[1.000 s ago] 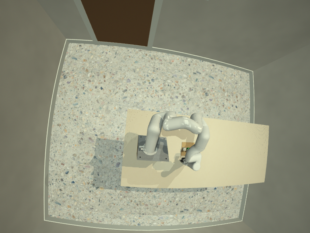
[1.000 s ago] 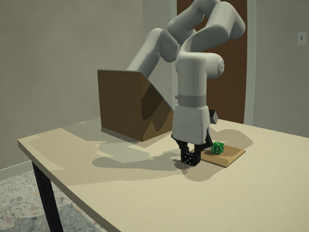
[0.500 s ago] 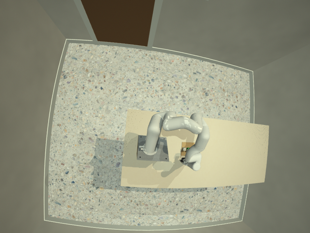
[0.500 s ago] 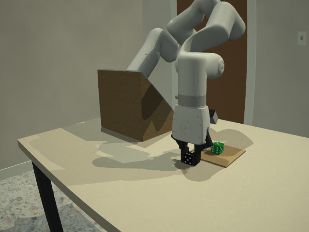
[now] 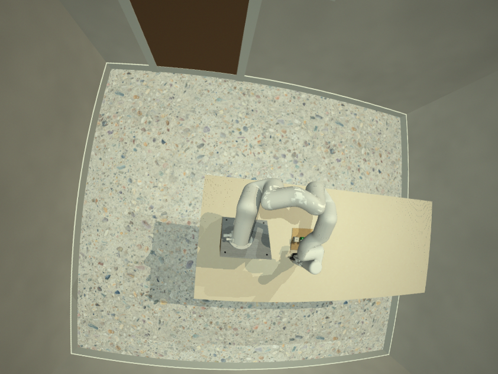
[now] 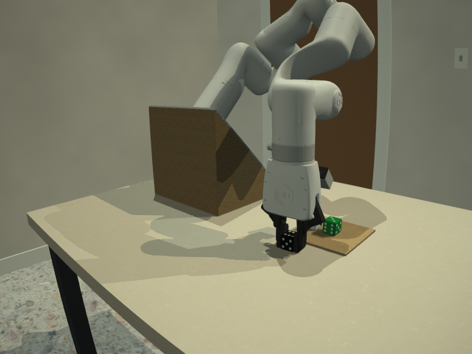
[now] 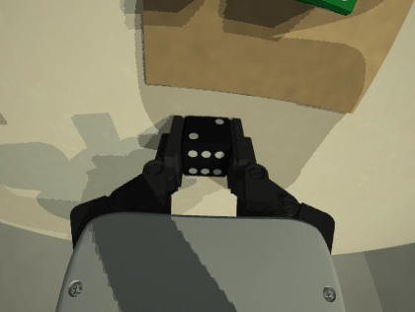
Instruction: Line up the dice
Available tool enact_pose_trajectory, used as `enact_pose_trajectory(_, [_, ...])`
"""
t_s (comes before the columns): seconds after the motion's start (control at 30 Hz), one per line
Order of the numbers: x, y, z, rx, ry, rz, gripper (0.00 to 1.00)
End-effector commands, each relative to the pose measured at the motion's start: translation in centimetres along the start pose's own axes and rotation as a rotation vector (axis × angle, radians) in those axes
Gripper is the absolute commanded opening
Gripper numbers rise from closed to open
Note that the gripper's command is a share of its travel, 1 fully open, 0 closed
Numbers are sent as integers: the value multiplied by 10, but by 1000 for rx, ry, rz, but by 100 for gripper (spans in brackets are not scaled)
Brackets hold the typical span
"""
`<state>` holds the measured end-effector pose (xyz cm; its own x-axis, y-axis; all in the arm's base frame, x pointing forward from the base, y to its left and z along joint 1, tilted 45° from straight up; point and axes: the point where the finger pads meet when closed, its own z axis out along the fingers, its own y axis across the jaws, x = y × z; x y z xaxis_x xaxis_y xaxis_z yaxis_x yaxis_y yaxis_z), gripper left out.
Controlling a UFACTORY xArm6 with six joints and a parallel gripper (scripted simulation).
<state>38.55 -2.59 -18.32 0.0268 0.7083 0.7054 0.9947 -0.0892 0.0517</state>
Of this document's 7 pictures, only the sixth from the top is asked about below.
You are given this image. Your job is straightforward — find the green die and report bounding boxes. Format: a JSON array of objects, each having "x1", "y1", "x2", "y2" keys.
[{"x1": 322, "y1": 216, "x2": 342, "y2": 236}]

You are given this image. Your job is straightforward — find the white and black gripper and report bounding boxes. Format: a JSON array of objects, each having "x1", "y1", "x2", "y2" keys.
[{"x1": 261, "y1": 158, "x2": 325, "y2": 253}]

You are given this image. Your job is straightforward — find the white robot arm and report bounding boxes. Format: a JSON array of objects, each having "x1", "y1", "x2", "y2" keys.
[{"x1": 193, "y1": 0, "x2": 375, "y2": 162}]

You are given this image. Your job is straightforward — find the tan flat mat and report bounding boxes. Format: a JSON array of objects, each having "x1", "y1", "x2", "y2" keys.
[{"x1": 307, "y1": 221, "x2": 376, "y2": 256}]

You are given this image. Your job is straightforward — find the black die with white pips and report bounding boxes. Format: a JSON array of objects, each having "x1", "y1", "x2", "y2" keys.
[{"x1": 280, "y1": 230, "x2": 296, "y2": 252}]

